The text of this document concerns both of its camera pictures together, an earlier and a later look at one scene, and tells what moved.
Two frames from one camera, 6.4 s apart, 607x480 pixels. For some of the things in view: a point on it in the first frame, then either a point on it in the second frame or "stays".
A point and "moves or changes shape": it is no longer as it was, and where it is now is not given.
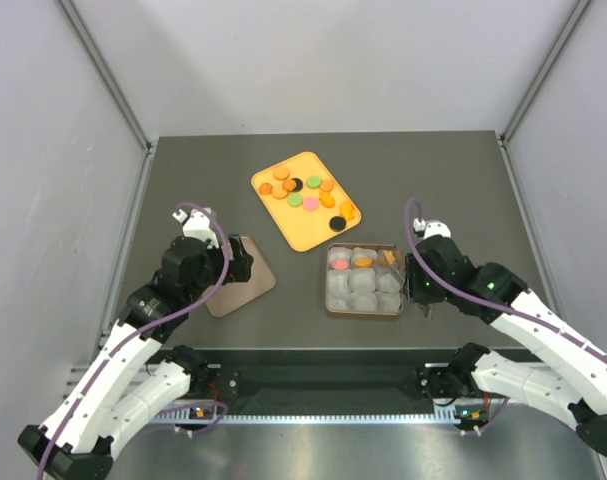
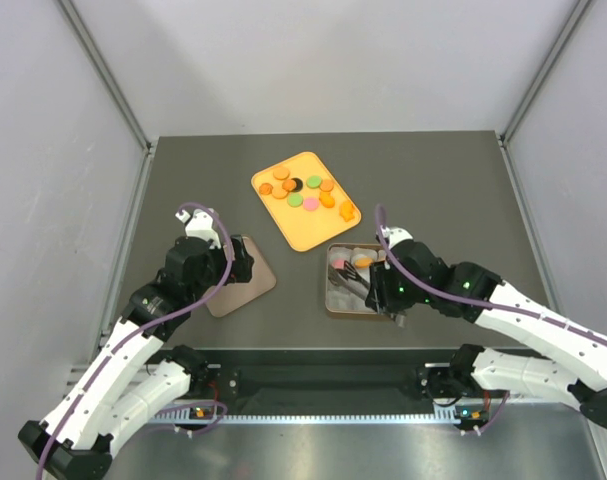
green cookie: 313,182 stays
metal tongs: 429,309 moves or changes shape
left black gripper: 239,267 stays
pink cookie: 311,203 stays
